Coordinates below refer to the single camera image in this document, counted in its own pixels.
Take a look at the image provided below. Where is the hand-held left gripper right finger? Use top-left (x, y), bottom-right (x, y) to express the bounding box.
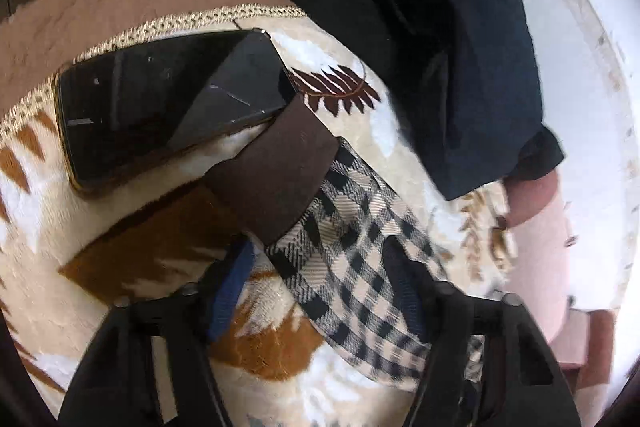
top-left (384, 237), bottom-right (583, 427)

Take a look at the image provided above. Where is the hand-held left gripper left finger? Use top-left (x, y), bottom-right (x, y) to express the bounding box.
top-left (57, 239), bottom-right (256, 427)

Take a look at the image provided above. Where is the black beige checkered shirt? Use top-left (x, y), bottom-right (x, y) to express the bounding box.
top-left (205, 94), bottom-right (486, 393)

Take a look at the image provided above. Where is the pale pink pillow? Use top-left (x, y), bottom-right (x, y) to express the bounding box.
top-left (504, 169), bottom-right (577, 344)

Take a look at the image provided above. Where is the cream leaf-print blanket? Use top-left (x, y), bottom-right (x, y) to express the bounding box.
top-left (0, 4), bottom-right (516, 427)

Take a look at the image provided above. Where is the black smartphone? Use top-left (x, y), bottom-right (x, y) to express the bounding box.
top-left (54, 28), bottom-right (299, 196)

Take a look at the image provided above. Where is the dark navy garment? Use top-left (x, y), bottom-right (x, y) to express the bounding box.
top-left (205, 0), bottom-right (566, 202)

